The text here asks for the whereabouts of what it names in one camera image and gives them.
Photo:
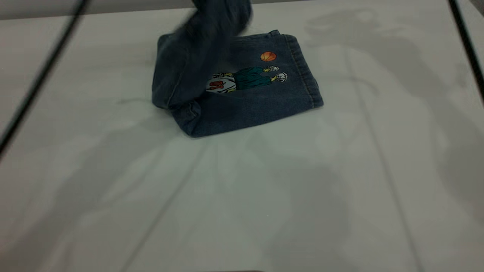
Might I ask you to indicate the blue denim kids jeans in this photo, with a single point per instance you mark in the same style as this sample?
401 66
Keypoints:
257 98

